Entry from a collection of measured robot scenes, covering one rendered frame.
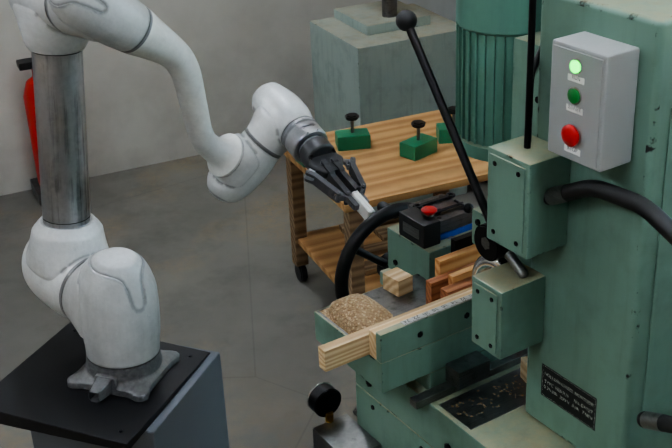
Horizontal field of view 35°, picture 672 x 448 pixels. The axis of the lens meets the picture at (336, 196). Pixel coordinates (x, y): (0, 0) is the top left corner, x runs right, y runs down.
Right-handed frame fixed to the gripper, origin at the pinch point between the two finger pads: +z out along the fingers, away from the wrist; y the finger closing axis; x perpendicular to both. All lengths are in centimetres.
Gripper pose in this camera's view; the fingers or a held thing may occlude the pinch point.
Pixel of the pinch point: (362, 206)
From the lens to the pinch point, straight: 225.4
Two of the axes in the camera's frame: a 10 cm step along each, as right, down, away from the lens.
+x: -1.5, 7.4, 6.6
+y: 8.4, -2.6, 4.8
